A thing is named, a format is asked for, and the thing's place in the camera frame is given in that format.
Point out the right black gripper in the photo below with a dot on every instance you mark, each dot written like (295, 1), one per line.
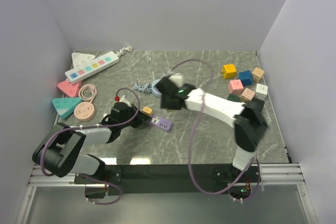
(166, 103)

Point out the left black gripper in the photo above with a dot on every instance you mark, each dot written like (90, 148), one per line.
(141, 117)

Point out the orange plug adapter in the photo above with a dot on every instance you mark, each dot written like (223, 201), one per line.
(147, 110)

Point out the purple power strip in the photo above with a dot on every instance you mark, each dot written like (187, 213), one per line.
(161, 123)

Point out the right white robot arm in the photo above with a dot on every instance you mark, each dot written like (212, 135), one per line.
(245, 118)

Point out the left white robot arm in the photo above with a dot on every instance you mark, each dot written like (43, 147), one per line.
(61, 147)

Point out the blue round socket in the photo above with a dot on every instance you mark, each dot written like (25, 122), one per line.
(154, 89)

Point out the pink round socket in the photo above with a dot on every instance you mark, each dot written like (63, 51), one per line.
(84, 111)

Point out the dark green cube socket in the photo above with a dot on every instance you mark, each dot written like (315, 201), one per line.
(233, 97)

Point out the yellow cube socket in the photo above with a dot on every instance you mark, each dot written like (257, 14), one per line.
(229, 71)

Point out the light pink cube socket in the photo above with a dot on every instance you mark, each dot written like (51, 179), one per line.
(247, 95)

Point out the blue cube socket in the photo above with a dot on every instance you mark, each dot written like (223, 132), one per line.
(246, 78)

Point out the pink triangle socket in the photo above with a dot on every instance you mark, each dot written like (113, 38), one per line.
(69, 89)

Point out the teal triangle socket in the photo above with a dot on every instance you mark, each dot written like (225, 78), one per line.
(65, 106)

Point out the tan cube socket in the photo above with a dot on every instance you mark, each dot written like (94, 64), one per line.
(257, 74)

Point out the white cube socket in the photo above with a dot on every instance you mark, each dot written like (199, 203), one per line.
(261, 91)

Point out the white triangle socket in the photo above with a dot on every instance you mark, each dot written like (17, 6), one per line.
(79, 58)

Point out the long white power strip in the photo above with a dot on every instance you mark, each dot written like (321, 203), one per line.
(92, 67)

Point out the black base crossbar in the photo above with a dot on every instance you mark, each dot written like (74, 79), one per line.
(141, 179)

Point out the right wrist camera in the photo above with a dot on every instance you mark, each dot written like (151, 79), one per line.
(177, 79)

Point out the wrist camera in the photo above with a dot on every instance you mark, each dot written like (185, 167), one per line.
(177, 79)
(124, 99)

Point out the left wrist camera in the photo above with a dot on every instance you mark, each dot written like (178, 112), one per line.
(124, 99)

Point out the aluminium frame rail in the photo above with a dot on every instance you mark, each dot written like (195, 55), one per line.
(271, 174)

